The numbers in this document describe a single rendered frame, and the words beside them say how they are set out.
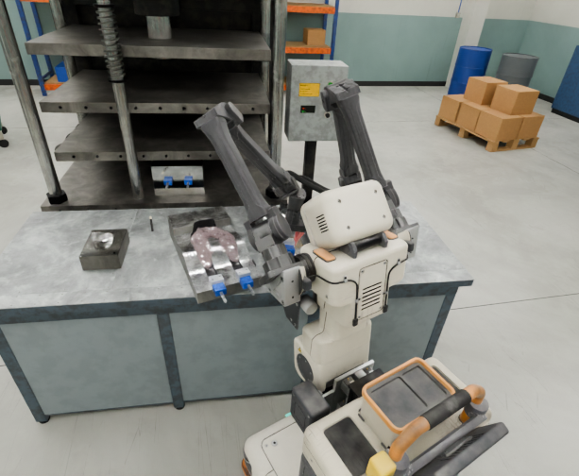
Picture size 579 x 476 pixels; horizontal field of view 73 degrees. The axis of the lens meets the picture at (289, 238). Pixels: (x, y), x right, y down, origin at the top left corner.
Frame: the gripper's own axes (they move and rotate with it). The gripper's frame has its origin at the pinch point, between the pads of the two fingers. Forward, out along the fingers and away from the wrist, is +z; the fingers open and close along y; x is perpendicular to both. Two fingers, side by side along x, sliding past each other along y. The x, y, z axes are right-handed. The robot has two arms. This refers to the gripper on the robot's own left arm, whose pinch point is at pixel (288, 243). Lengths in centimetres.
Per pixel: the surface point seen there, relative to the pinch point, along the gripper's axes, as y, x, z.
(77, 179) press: 106, -103, 20
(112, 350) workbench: 66, -4, 60
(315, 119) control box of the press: -22, -81, -37
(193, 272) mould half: 35.4, -0.9, 16.6
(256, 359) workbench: 3, -5, 65
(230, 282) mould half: 21.0, 6.3, 15.9
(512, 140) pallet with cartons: -367, -342, -15
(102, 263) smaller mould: 72, -14, 23
